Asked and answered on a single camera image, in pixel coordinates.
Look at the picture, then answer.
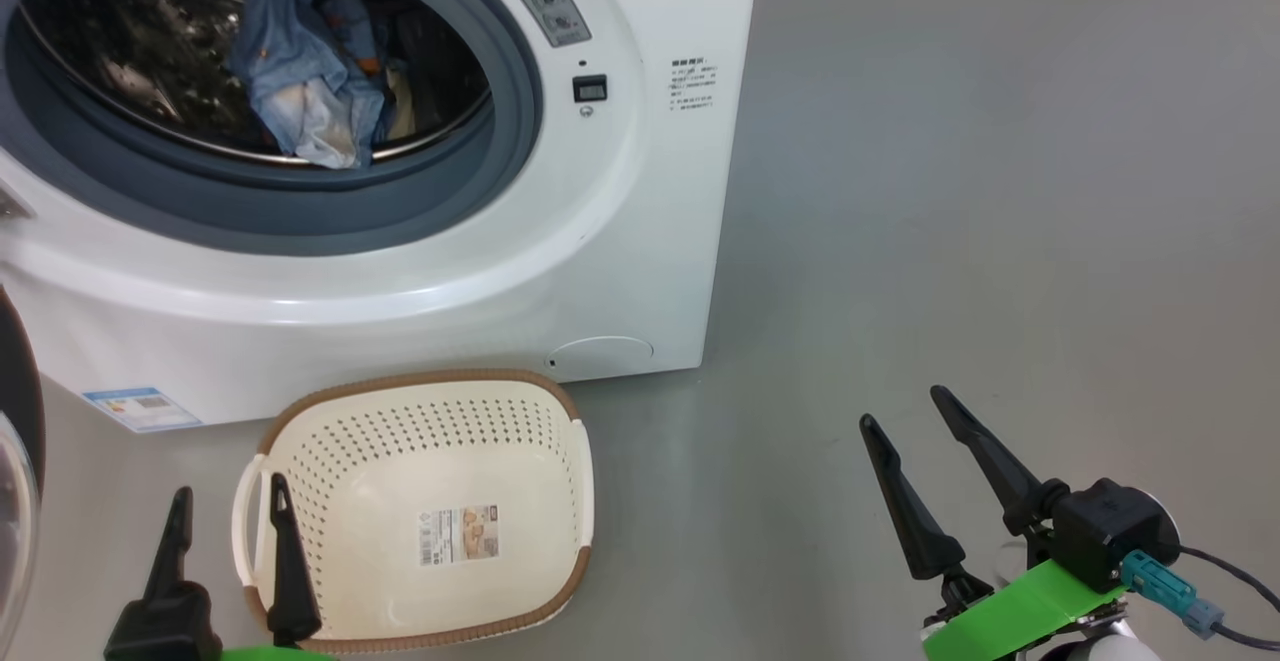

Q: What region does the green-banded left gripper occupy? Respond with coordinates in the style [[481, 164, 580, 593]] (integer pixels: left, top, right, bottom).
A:
[[103, 473, 337, 661]]

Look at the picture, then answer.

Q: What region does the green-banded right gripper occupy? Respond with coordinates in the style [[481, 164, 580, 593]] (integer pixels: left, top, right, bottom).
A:
[[860, 385, 1128, 661]]

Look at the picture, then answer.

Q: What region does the blue garment with orange patches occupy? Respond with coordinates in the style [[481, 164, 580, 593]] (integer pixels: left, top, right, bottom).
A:
[[228, 0, 396, 171]]

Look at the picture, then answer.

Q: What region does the cream perforated laundry basket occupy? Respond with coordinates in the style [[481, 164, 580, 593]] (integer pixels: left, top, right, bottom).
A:
[[232, 369, 597, 655]]

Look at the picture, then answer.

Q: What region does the paper basket label sticker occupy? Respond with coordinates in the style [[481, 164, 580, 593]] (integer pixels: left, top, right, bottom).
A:
[[417, 503, 502, 570]]

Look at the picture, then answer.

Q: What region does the grey rubber door gasket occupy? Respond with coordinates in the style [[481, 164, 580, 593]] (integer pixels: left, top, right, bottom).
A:
[[0, 0, 545, 258]]

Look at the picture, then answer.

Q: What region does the white washing machine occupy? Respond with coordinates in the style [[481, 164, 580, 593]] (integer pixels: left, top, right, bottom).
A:
[[0, 0, 764, 435]]

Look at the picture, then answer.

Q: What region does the blue white energy label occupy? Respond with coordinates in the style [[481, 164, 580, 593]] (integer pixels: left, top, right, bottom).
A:
[[82, 386, 204, 435]]

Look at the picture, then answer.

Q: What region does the round white filter cover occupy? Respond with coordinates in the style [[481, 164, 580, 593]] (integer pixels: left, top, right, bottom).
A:
[[547, 335, 655, 383]]

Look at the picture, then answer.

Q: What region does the teal right camera connector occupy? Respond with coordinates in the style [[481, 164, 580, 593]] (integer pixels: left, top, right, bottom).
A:
[[1119, 549, 1224, 640]]

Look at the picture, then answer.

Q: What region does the thin black right gripper cable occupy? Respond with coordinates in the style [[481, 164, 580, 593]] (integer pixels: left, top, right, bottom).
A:
[[1175, 543, 1280, 653]]

